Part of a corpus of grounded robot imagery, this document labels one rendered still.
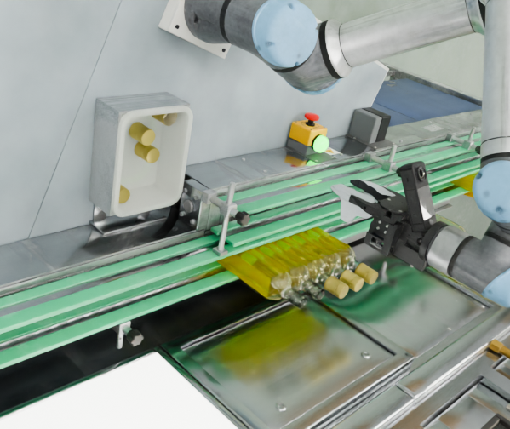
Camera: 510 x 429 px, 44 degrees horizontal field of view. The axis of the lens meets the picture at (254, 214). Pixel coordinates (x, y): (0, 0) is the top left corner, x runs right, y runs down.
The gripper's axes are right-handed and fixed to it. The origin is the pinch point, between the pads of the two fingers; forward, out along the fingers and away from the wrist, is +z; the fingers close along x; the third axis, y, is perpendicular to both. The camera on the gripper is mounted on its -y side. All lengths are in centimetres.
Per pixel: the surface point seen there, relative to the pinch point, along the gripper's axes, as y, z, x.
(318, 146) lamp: 11.2, 33.2, 35.0
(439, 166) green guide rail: 24, 27, 95
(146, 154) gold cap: 7.1, 36.7, -17.4
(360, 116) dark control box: 8, 40, 61
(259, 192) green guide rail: 16.4, 27.1, 8.2
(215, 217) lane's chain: 22.0, 29.9, -1.5
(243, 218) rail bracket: 14.4, 17.1, -7.0
